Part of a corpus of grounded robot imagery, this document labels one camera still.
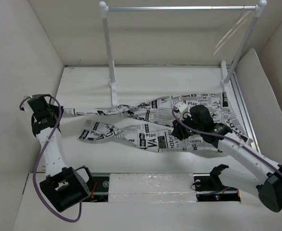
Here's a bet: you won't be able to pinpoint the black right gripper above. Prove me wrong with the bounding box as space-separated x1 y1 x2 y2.
171 112 203 141

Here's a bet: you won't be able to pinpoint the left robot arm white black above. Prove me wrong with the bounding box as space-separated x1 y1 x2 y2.
21 94 95 212

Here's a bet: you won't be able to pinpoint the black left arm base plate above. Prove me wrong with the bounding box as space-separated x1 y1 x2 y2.
83 173 110 203

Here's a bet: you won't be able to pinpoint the beige wire clothes hanger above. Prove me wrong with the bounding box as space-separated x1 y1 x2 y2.
211 11 254 58

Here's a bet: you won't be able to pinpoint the newspaper print trousers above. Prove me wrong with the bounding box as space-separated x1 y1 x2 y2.
63 92 253 153

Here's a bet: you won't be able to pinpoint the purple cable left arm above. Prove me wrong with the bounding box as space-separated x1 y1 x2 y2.
18 95 82 223

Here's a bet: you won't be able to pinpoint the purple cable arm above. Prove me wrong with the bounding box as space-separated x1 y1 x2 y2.
18 95 82 223
171 105 282 215

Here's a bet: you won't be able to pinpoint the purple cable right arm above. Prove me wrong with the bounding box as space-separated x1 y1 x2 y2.
171 105 282 215

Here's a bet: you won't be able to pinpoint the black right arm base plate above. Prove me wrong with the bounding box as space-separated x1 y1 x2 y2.
191 173 241 202

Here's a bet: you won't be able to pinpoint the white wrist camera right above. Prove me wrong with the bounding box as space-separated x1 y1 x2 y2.
174 102 191 121

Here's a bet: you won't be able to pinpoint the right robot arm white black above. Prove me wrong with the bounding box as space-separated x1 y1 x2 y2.
171 102 282 213

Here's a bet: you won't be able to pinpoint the white clothes rack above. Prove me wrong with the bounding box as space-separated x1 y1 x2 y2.
99 0 267 106

